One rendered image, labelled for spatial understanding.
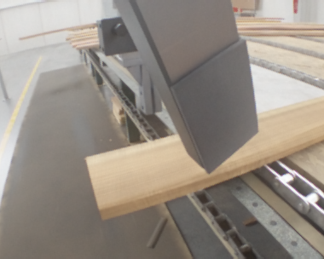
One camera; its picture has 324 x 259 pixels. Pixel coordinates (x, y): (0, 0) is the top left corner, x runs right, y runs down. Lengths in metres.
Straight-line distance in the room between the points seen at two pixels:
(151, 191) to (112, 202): 0.06
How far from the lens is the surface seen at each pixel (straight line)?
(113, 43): 0.34
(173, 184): 0.40
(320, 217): 0.45
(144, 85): 0.37
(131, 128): 2.19
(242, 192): 0.48
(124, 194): 0.39
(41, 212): 1.77
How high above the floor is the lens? 1.14
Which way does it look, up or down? 28 degrees down
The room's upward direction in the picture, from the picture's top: 4 degrees counter-clockwise
